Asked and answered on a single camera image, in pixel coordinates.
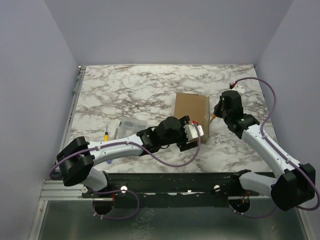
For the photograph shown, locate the brown cardboard express box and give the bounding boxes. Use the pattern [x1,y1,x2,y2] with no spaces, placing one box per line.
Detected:
[174,92,211,144]

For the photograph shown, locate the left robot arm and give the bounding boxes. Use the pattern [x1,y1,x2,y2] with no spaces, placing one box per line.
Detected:
[50,115,204,198]

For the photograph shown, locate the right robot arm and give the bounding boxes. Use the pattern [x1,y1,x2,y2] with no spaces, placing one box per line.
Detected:
[214,90,317,211]

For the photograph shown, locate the clear plastic screw box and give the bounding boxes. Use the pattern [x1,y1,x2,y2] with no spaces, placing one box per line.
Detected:
[117,120,148,139]

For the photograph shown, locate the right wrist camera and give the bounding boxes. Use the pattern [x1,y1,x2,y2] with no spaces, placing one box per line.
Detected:
[229,82,246,95]

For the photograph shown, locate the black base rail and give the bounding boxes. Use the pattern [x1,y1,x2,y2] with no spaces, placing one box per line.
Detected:
[82,172,248,209]

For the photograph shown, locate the yellow handled screwdriver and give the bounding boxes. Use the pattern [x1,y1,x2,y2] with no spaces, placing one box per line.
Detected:
[104,126,109,142]

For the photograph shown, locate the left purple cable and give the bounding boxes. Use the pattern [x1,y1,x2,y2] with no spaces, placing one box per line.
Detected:
[48,124,202,221]

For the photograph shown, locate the aluminium frame rail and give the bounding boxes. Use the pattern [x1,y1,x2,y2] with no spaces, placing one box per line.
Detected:
[39,180,82,201]

